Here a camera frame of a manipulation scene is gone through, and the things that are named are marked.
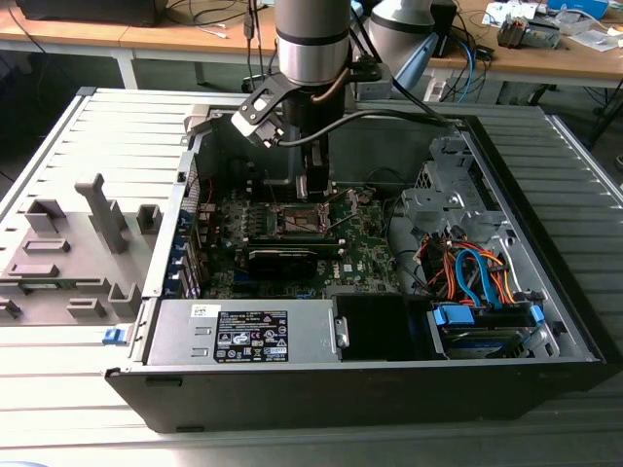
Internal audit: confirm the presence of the green motherboard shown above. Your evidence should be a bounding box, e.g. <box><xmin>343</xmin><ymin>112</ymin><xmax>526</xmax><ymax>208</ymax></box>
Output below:
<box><xmin>198</xmin><ymin>187</ymin><xmax>406</xmax><ymax>301</ymax></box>

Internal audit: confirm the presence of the orange power wire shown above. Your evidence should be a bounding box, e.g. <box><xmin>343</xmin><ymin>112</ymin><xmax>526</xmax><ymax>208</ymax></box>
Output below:
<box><xmin>416</xmin><ymin>233</ymin><xmax>517</xmax><ymax>305</ymax></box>

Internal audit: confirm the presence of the black PC case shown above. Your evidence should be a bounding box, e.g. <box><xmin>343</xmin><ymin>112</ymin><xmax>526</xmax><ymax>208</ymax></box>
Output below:
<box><xmin>104</xmin><ymin>105</ymin><xmax>622</xmax><ymax>435</ymax></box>

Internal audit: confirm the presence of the blue hanging cable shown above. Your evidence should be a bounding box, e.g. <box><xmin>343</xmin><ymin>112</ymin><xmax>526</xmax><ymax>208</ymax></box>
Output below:
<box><xmin>464</xmin><ymin>38</ymin><xmax>481</xmax><ymax>103</ymax></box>

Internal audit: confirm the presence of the CPU socket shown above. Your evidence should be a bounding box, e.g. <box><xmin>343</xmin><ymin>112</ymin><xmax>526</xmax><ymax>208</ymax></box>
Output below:
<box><xmin>274</xmin><ymin>200</ymin><xmax>333</xmax><ymax>238</ymax></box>

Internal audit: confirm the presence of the black graphics card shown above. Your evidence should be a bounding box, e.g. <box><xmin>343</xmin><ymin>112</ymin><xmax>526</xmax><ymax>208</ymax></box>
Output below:
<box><xmin>246</xmin><ymin>247</ymin><xmax>317</xmax><ymax>281</ymax></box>

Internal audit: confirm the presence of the black camera cable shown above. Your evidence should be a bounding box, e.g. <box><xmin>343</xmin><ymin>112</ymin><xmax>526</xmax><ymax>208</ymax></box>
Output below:
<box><xmin>275</xmin><ymin>109</ymin><xmax>462</xmax><ymax>147</ymax></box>

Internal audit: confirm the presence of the blue cardboard box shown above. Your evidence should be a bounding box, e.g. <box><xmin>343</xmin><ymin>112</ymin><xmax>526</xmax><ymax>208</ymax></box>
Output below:
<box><xmin>547</xmin><ymin>0</ymin><xmax>609</xmax><ymax>18</ymax></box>

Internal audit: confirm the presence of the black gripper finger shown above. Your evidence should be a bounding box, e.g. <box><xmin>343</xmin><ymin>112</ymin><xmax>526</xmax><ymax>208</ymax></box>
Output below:
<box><xmin>301</xmin><ymin>142</ymin><xmax>335</xmax><ymax>202</ymax></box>

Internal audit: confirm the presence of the black desktop box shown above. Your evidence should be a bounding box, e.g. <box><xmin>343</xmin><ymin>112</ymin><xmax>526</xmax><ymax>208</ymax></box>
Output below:
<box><xmin>431</xmin><ymin>0</ymin><xmax>459</xmax><ymax>58</ymax></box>

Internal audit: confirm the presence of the black equipment box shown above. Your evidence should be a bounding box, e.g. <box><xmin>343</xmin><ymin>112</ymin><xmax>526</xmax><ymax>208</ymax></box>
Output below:
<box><xmin>14</xmin><ymin>0</ymin><xmax>165</xmax><ymax>28</ymax></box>

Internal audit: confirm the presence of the grey electronic device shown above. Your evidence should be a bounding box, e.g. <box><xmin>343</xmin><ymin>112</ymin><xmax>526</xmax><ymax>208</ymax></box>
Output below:
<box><xmin>495</xmin><ymin>13</ymin><xmax>561</xmax><ymax>50</ymax></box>

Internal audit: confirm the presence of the wooden desk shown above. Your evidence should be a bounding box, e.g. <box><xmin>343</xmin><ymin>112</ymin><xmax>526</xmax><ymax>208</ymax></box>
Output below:
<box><xmin>0</xmin><ymin>0</ymin><xmax>278</xmax><ymax>91</ymax></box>
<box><xmin>427</xmin><ymin>0</ymin><xmax>623</xmax><ymax>89</ymax></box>

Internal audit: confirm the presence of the metal socket cover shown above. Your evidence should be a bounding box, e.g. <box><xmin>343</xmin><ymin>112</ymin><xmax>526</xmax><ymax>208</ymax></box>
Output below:
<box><xmin>320</xmin><ymin>187</ymin><xmax>366</xmax><ymax>234</ymax></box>

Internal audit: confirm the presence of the black plastic shroud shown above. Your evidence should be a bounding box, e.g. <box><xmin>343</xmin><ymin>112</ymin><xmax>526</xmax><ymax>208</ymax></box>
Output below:
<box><xmin>337</xmin><ymin>293</ymin><xmax>408</xmax><ymax>362</ymax></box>

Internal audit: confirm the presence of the hard disk blue carrier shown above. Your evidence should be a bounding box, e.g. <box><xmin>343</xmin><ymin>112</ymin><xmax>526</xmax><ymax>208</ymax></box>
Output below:
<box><xmin>427</xmin><ymin>301</ymin><xmax>546</xmax><ymax>359</ymax></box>

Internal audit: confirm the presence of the blue data wire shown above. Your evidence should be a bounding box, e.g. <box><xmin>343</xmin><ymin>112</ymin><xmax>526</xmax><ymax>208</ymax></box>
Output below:
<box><xmin>455</xmin><ymin>245</ymin><xmax>502</xmax><ymax>307</ymax></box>

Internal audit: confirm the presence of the wire locking lever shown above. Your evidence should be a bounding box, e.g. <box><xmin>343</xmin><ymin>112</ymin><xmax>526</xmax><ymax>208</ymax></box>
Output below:
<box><xmin>265</xmin><ymin>169</ymin><xmax>280</xmax><ymax>209</ymax></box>

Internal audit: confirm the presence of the grey parts rack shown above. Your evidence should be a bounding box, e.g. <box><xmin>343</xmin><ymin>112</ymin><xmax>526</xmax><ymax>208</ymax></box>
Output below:
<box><xmin>0</xmin><ymin>173</ymin><xmax>165</xmax><ymax>326</ymax></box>

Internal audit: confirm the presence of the grey power supply unit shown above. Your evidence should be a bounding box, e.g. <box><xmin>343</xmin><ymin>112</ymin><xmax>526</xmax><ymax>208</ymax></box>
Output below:
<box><xmin>145</xmin><ymin>299</ymin><xmax>342</xmax><ymax>366</ymax></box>

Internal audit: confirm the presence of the brown wrist cable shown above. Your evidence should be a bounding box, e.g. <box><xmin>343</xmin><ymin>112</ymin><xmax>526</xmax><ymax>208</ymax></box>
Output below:
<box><xmin>311</xmin><ymin>67</ymin><xmax>349</xmax><ymax>106</ymax></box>

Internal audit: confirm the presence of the silver metal disk bay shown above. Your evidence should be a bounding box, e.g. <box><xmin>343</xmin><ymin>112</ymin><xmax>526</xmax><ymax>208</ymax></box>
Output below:
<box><xmin>401</xmin><ymin>135</ymin><xmax>507</xmax><ymax>244</ymax></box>

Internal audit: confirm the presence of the white power strip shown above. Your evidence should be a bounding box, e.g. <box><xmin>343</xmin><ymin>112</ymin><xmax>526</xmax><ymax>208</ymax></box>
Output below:
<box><xmin>421</xmin><ymin>77</ymin><xmax>450</xmax><ymax>103</ymax></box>

